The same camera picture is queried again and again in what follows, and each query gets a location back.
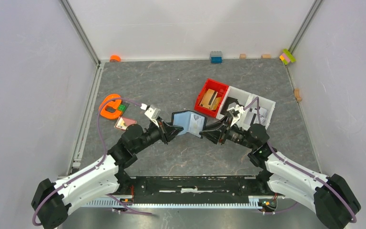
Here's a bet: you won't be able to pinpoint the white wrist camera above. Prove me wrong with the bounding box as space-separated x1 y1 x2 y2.
140 103 160 127
227 104 245 127

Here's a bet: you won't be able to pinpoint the stack of gold credit cards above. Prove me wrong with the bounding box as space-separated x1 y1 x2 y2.
200 89 221 111

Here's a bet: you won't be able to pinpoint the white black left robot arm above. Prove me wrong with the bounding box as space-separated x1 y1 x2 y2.
31 117 183 229

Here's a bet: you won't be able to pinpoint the curved wooden arch block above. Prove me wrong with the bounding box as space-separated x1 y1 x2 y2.
294 88 302 102

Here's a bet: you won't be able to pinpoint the green pink lego stack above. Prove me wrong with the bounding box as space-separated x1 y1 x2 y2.
279 49 296 65

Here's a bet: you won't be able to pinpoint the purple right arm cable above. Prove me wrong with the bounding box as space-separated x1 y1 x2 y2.
243 96 358 224

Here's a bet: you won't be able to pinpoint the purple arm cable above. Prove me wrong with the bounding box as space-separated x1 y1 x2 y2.
32 98 143 227
243 96 358 224

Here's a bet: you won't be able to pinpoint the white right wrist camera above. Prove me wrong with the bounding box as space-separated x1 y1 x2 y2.
227 104 245 127

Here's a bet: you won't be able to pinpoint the pink wooden block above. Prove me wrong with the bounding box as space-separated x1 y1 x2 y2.
114 116 137 131

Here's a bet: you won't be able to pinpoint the orange round toy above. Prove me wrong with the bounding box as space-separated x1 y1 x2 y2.
109 55 121 62

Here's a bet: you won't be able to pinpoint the orange letter toy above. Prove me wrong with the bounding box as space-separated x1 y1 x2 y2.
99 94 122 120

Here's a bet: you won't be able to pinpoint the white cards in bin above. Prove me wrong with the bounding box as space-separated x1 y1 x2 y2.
254 107 268 125

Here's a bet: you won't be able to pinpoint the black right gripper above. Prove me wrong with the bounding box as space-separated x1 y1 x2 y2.
199 114 255 150

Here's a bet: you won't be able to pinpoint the green lego brick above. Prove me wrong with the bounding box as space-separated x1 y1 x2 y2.
117 103 130 114

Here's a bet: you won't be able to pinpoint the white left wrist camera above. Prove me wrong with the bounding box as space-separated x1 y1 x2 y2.
140 103 160 127

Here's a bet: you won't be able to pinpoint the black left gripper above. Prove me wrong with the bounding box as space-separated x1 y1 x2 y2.
133 115 183 153

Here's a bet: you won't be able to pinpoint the red plastic bin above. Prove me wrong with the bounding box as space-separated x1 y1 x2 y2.
194 78 229 118

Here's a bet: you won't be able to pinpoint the white plastic bin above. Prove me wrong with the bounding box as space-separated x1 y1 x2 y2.
216 86 253 119
238 94 276 130

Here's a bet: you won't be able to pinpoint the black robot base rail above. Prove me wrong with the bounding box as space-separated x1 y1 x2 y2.
114 176 275 204

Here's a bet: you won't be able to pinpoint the blue grey lego block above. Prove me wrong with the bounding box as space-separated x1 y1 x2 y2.
210 51 223 64

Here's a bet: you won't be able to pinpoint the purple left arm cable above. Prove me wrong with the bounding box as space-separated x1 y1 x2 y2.
32 98 143 227

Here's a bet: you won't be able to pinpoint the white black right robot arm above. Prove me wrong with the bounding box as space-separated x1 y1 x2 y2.
200 117 361 229

